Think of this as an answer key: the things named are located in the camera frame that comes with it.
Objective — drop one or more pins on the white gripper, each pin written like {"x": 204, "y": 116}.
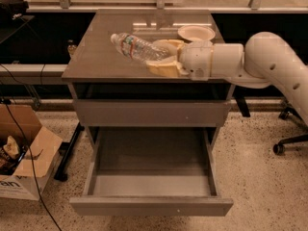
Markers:
{"x": 195, "y": 60}

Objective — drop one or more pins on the clear plastic water bottle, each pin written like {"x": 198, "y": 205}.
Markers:
{"x": 137, "y": 49}

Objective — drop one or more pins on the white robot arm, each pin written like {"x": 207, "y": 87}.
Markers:
{"x": 266, "y": 59}

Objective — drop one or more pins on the grey drawer cabinet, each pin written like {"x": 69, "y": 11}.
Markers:
{"x": 98, "y": 72}

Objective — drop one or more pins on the closed grey top drawer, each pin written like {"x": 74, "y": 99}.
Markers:
{"x": 150, "y": 113}

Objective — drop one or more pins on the small bottle behind cabinet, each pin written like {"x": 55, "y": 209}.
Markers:
{"x": 71, "y": 47}

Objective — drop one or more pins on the open grey middle drawer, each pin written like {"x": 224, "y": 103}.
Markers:
{"x": 152, "y": 172}

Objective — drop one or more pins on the white paper bowl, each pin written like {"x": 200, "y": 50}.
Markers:
{"x": 196, "y": 32}

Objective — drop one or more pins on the black table leg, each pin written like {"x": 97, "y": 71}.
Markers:
{"x": 66, "y": 150}

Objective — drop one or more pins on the black bag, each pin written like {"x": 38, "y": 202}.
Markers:
{"x": 12, "y": 9}

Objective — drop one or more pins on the open cardboard box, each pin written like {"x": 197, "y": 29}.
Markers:
{"x": 29, "y": 178}

